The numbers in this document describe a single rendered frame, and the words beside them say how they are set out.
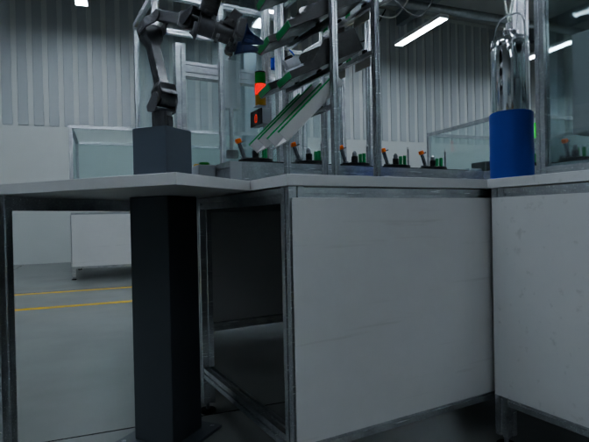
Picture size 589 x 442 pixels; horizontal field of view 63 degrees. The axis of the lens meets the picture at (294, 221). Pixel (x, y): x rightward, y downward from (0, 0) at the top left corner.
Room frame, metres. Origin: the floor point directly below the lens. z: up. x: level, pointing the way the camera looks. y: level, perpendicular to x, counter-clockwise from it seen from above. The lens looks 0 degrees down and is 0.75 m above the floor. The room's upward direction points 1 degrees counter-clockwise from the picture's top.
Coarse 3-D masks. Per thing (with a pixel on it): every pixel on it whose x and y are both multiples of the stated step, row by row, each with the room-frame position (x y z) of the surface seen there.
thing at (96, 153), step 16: (80, 144) 6.27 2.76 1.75; (96, 144) 6.35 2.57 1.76; (112, 144) 6.42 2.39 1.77; (128, 144) 6.49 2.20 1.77; (80, 160) 6.27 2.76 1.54; (96, 160) 6.34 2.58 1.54; (112, 160) 6.41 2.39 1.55; (128, 160) 6.48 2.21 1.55; (80, 176) 6.27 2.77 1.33; (96, 176) 6.34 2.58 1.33
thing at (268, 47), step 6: (306, 6) 1.70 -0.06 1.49; (300, 12) 1.69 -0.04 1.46; (270, 36) 1.66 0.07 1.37; (294, 36) 1.73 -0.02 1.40; (264, 42) 1.69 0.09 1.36; (270, 42) 1.66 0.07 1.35; (276, 42) 1.69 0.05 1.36; (282, 42) 1.74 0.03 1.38; (288, 42) 1.79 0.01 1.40; (264, 48) 1.72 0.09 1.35; (270, 48) 1.75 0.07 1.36; (276, 48) 1.80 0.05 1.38
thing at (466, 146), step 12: (444, 132) 7.15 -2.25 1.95; (456, 132) 6.92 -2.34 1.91; (468, 132) 6.68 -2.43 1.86; (480, 132) 6.46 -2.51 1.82; (432, 144) 7.42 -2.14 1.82; (444, 144) 7.15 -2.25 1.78; (456, 144) 6.92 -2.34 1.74; (468, 144) 6.69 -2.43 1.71; (480, 144) 6.47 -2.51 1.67; (456, 156) 6.93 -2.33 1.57; (468, 156) 6.69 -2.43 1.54; (480, 156) 6.47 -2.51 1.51; (456, 168) 6.93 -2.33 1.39; (468, 168) 6.70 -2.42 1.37; (480, 168) 6.48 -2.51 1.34
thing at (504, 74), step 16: (496, 32) 1.90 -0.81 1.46; (512, 32) 1.82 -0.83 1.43; (496, 48) 1.83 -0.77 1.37; (512, 48) 1.79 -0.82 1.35; (528, 48) 1.80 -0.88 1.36; (496, 64) 1.83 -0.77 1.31; (512, 64) 1.79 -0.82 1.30; (528, 64) 1.80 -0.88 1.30; (496, 80) 1.83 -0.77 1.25; (512, 80) 1.79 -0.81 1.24; (528, 80) 1.80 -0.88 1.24; (496, 96) 1.83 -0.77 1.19; (512, 96) 1.79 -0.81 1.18; (528, 96) 1.80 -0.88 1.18
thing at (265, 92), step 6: (318, 48) 1.72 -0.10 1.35; (306, 54) 1.70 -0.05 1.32; (300, 60) 1.69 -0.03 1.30; (306, 78) 1.80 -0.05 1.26; (270, 84) 1.66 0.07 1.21; (276, 84) 1.66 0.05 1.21; (264, 90) 1.71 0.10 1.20; (270, 90) 1.67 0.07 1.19; (276, 90) 1.75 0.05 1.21; (264, 96) 1.76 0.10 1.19
